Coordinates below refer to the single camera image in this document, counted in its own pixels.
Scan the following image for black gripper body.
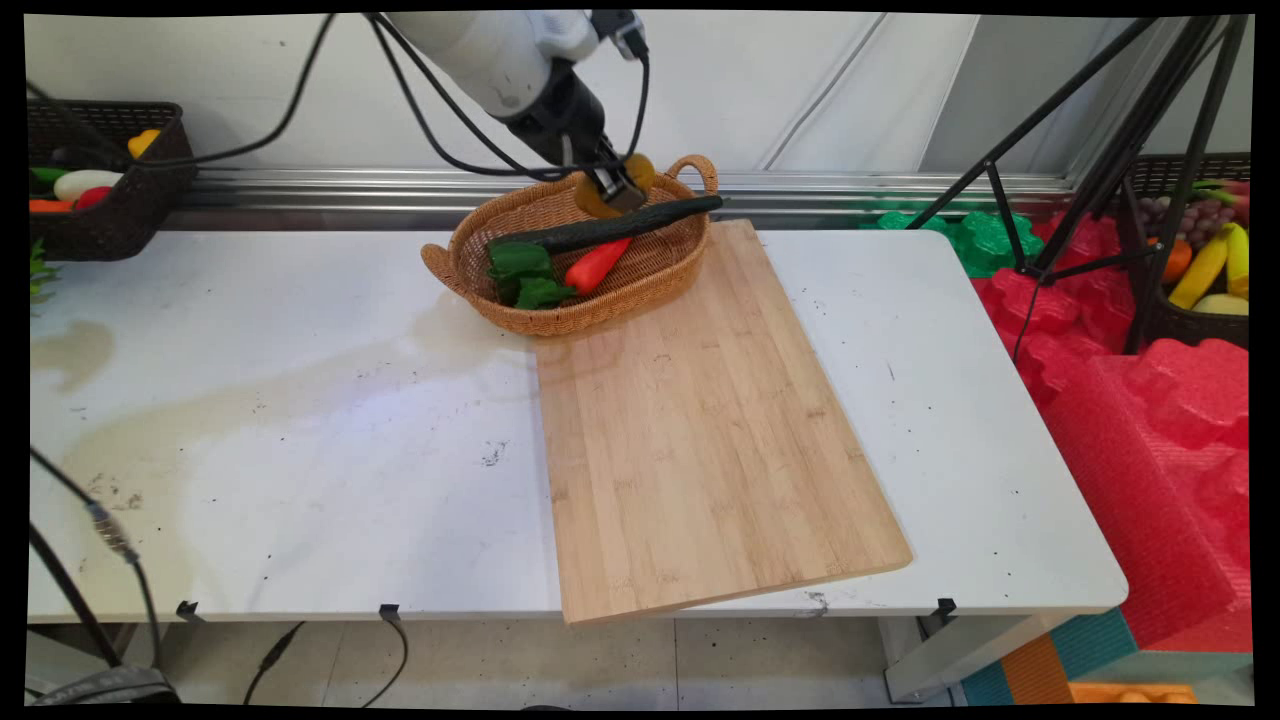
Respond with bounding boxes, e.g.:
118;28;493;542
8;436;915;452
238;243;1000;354
503;58;614;173

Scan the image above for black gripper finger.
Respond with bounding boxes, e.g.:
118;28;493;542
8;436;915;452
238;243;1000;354
596;162;650;215

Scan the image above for brown toy potato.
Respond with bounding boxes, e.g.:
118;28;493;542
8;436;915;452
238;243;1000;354
574;152;659;220

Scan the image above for dark green toy cucumber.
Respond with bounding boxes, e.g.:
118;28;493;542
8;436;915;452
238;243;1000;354
490;195;725;253

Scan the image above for red toy pepper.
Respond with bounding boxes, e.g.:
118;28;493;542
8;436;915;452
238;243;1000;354
564;237;634;297

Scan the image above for green toy pepper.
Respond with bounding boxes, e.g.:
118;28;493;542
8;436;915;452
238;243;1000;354
488;240;556;284
498;275;579;310

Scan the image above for wooden cutting board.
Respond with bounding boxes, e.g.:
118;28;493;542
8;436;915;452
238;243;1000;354
533;219;914;626

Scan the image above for green foam mat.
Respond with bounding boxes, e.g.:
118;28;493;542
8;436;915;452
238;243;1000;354
862;205;1046;280

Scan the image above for black basket with vegetables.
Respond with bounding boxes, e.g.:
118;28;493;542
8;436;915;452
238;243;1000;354
28;100;198;264

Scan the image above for small red foam mat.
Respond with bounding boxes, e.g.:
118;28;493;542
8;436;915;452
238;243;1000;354
972;213;1138;406

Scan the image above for white toy radish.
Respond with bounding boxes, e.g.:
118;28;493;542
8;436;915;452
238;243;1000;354
53;169;124;203

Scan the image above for green plant leaves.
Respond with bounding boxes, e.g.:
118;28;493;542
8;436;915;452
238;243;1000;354
28;238;63;305

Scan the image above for white table leg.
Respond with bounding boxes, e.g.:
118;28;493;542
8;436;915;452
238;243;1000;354
880;612;1073;704

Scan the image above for purple toy grapes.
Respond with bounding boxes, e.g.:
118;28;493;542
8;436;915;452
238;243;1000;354
1140;197;1237;251

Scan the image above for yellow toy banana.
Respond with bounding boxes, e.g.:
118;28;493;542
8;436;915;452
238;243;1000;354
1168;225;1233;311
1225;222;1251;301

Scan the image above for black basket with fruit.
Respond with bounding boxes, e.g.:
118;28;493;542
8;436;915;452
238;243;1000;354
1120;153;1251;351

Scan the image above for large red foam mat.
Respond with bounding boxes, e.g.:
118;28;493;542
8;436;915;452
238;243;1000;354
1040;338;1253;653

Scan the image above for blue and orange mat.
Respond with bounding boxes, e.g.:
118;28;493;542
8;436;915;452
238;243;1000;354
960;607;1141;707

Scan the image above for orange foam piece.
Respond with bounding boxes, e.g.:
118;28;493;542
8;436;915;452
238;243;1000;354
1068;682;1199;705

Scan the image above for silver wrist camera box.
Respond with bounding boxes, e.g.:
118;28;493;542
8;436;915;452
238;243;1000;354
528;10;650;65

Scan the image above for wicker basket with handles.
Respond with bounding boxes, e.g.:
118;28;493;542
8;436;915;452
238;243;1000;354
421;155;721;338

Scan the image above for black camera cable loop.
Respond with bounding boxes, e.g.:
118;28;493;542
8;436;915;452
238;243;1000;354
364;12;653;184

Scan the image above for aluminium wall rail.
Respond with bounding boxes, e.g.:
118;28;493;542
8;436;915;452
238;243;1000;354
192;167;1079;218

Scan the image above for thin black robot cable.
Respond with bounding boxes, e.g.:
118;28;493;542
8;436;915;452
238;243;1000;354
28;12;341;171

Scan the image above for black camera tripod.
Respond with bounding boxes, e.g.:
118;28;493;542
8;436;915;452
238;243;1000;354
905;15;1251;357

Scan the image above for black hanging cable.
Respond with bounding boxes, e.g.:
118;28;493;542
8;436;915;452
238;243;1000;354
360;610;410;708

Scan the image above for black cable with plug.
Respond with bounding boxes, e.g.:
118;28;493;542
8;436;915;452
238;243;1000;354
243;621;307;706

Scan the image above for black cable with grey connector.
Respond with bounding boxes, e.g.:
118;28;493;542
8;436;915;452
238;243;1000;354
28;446;164;671

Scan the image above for thick black cable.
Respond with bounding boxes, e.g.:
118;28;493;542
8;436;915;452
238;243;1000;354
28;522;127;669

